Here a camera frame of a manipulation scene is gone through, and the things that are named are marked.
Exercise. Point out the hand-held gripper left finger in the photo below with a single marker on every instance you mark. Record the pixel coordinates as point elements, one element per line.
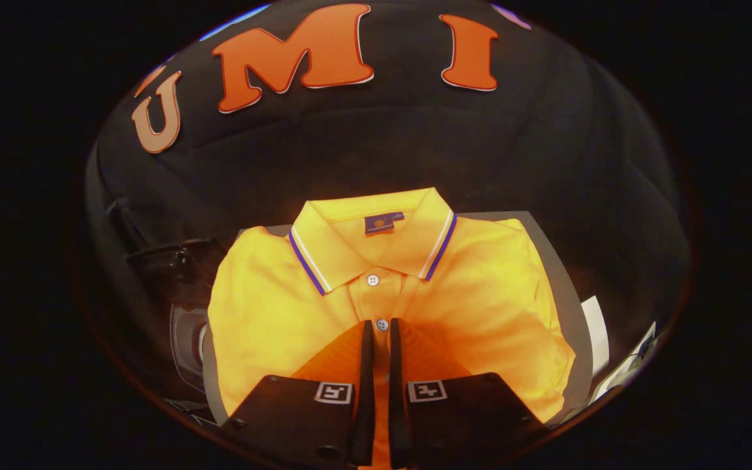
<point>366,391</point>

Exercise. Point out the black backdrop cloth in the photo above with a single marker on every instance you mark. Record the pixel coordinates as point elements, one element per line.
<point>415,143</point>

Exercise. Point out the yellow polo shirt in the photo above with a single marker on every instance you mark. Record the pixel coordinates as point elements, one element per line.
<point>271,313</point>

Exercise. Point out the grey washing machine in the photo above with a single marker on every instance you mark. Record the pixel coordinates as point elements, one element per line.
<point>187,339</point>

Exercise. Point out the white paper sheet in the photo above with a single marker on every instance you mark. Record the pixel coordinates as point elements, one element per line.
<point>596,333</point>

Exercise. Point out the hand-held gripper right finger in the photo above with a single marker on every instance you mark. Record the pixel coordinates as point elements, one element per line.
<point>397,391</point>

